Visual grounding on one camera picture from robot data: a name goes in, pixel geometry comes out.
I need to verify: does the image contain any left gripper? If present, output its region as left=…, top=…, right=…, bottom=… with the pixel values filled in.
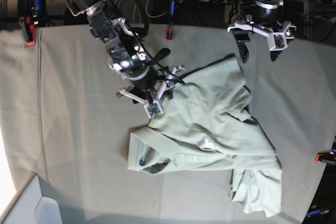
left=227, top=21, right=297, bottom=63

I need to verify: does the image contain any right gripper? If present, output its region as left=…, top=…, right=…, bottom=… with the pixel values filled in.
left=117, top=65, right=185, bottom=105

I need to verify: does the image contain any light green polo t-shirt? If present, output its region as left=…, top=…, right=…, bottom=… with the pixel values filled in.
left=128, top=56, right=282, bottom=218

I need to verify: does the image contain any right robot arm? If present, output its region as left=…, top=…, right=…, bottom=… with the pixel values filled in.
left=65, top=0, right=184, bottom=104

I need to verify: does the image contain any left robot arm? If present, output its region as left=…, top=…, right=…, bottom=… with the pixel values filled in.
left=227, top=0, right=297, bottom=63

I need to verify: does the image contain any red clamp at centre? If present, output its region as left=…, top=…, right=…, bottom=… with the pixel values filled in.
left=165, top=0, right=175, bottom=41

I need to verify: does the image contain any red clamp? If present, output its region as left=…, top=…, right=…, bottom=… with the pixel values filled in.
left=165, top=0, right=175, bottom=41
left=315, top=148, right=336, bottom=165
left=17, top=0, right=38, bottom=46

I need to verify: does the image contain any grey-green table cloth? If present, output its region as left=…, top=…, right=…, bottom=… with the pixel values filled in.
left=1, top=25, right=335, bottom=223

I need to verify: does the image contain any red clamp at right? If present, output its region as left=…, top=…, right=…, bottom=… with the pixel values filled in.
left=315, top=148, right=336, bottom=165

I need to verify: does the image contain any red clamp at left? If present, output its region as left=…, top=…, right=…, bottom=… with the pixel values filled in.
left=17, top=0, right=38, bottom=46

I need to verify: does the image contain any white plastic bin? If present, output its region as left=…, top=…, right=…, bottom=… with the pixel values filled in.
left=1, top=173, right=62, bottom=224

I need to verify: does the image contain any blue clamp at bottom right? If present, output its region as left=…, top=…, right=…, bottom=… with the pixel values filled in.
left=306, top=209, right=330, bottom=218

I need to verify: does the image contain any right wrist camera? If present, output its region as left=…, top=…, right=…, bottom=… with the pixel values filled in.
left=143, top=100, right=164, bottom=119

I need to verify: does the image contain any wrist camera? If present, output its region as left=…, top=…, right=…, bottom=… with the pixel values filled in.
left=267, top=32, right=288, bottom=51
left=143, top=100, right=164, bottom=119

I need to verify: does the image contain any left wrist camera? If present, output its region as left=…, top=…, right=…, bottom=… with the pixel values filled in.
left=267, top=32, right=288, bottom=51

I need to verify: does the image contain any white floor cable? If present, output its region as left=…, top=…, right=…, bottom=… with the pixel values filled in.
left=131, top=0, right=172, bottom=24

